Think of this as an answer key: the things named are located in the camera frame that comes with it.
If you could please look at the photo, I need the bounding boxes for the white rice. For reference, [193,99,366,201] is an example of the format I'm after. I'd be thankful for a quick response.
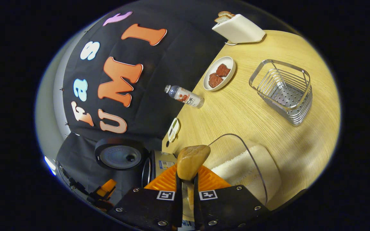
[211,144,282,206]

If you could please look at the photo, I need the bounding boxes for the black backdrop cloth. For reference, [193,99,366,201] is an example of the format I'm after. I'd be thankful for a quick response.
[55,0,237,193]

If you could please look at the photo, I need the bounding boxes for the wooden spoon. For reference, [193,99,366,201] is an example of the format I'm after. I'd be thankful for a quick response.
[176,145,211,209]

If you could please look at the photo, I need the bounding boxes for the clear plastic bottle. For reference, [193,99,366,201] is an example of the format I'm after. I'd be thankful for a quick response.
[164,84,205,109]

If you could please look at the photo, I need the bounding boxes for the clear glass bowl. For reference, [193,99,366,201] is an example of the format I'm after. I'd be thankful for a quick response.
[206,133,282,212]

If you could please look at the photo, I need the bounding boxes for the ceiling light panel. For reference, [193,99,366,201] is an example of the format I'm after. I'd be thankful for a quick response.
[44,156,57,176]

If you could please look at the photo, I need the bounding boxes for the white toaster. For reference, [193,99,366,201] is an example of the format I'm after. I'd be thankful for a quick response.
[212,14,266,45]

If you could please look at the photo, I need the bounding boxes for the white round plate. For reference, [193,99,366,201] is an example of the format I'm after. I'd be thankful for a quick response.
[203,56,236,92]

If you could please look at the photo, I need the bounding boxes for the white divided bean dish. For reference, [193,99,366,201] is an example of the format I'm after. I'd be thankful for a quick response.
[168,118,181,143]

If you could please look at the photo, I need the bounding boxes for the metal wire chopstick holder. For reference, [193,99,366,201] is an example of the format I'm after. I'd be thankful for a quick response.
[249,59,313,126]

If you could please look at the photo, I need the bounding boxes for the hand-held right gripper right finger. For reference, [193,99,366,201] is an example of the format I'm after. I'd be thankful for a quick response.
[194,165,270,231]

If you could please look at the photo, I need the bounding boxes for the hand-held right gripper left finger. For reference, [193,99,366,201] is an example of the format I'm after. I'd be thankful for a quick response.
[113,164,183,231]

